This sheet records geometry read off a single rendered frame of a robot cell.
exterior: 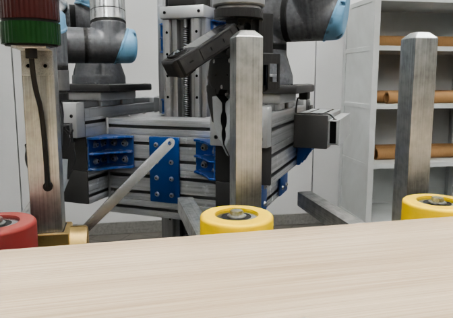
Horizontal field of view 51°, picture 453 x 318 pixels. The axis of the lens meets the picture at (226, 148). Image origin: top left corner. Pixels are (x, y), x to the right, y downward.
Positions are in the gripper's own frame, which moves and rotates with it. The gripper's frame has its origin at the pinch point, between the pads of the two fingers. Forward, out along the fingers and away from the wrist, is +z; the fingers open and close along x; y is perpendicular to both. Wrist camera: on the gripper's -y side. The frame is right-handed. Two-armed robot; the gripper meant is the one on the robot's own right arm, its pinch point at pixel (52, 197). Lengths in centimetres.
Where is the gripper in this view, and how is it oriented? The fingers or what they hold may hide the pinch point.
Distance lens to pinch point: 96.8
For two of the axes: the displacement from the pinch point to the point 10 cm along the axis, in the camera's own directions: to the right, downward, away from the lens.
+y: -2.2, -1.4, 9.6
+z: 0.0, 9.9, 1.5
